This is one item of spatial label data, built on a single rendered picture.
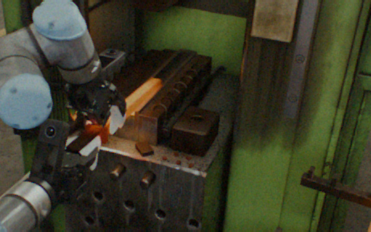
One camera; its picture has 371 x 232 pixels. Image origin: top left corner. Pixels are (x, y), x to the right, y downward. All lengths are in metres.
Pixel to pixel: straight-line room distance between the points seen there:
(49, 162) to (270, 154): 0.60
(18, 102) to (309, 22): 0.67
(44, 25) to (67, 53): 0.06
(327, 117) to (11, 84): 0.76
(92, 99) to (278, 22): 0.44
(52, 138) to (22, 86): 0.21
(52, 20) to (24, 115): 0.18
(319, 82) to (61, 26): 0.62
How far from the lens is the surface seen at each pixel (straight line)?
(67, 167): 0.97
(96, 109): 1.02
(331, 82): 1.22
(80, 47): 0.90
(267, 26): 1.16
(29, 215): 0.89
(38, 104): 0.76
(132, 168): 1.23
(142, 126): 1.23
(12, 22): 1.49
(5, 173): 2.80
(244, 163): 1.35
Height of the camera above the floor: 1.58
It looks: 30 degrees down
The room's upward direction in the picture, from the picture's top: 4 degrees clockwise
